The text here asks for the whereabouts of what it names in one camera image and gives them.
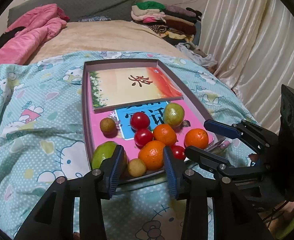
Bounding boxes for large orange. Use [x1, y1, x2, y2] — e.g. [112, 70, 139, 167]
[184, 128, 209, 150]

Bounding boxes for shallow grey cardboard box tray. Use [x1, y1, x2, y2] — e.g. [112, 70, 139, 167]
[81, 58, 225, 183]

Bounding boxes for black garment on bed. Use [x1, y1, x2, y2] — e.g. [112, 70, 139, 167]
[0, 26, 25, 49]

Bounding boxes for grey headboard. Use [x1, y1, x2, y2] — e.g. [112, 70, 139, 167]
[7, 0, 138, 25]

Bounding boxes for Hello Kitty blue quilt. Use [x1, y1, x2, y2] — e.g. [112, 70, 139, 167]
[0, 51, 257, 239]

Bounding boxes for beige bed blanket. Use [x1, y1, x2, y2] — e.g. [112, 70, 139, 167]
[27, 20, 187, 63]

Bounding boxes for pink comforter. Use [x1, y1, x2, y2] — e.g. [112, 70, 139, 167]
[0, 4, 70, 65]

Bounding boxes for person's right hand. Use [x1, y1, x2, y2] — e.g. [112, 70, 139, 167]
[248, 153, 259, 163]

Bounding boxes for pink workbook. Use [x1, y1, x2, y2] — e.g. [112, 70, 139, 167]
[87, 100, 215, 173]

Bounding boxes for small orange tangerine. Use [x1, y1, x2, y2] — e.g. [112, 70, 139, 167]
[138, 140, 165, 171]

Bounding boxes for white crumpled clothes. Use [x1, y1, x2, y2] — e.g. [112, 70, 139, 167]
[175, 42, 218, 69]

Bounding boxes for yellow orange booklet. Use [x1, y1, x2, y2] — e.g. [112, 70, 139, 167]
[89, 67, 183, 111]

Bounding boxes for red cherry tomato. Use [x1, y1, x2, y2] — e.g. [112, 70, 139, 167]
[134, 128, 154, 147]
[170, 145, 186, 161]
[130, 112, 150, 131]

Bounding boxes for brown longan fruit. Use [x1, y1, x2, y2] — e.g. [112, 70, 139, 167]
[100, 118, 117, 135]
[127, 158, 146, 178]

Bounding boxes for cream curtain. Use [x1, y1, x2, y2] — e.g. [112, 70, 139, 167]
[200, 0, 294, 132]

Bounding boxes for stack of folded clothes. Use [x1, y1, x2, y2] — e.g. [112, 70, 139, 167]
[131, 1, 202, 46]

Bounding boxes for large green apple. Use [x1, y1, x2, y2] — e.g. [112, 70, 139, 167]
[91, 141, 117, 170]

